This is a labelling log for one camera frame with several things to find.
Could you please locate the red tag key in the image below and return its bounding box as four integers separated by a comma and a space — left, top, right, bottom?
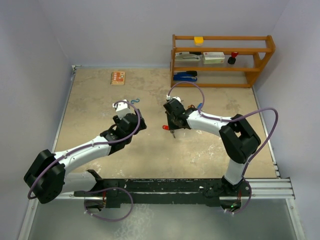
162, 125, 176, 138

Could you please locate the teal S carabiner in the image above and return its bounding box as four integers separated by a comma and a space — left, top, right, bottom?
130, 98, 140, 104

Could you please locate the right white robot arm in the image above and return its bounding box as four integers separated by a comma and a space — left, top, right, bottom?
163, 96, 261, 196

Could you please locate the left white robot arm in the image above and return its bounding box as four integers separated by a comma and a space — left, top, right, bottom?
23, 109, 147, 204

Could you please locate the blue stapler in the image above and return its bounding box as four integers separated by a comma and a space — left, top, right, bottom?
173, 70, 198, 82

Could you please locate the small spiral notebook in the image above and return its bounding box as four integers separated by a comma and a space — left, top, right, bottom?
110, 71, 126, 86

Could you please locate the white stapler on shelf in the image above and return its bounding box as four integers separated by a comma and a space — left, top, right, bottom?
174, 51, 202, 62

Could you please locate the white cardboard box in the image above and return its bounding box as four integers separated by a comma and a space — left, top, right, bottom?
202, 52, 225, 64

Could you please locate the yellow block on shelf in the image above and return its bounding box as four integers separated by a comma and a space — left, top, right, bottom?
193, 36, 204, 46

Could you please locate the wooden shelf rack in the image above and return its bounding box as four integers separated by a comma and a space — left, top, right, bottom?
170, 35, 276, 88

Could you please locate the red black stamp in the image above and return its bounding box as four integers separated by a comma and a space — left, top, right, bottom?
227, 52, 239, 65

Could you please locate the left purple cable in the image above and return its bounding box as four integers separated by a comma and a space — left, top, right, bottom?
26, 100, 141, 222

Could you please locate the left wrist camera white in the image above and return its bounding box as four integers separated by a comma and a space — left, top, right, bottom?
112, 99, 131, 119

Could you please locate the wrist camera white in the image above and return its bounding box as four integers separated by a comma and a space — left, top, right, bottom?
166, 95, 182, 103
112, 99, 131, 119

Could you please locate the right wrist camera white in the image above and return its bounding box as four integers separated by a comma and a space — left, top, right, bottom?
166, 95, 182, 103

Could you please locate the black base frame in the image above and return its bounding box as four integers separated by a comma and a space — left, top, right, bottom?
74, 170, 252, 210

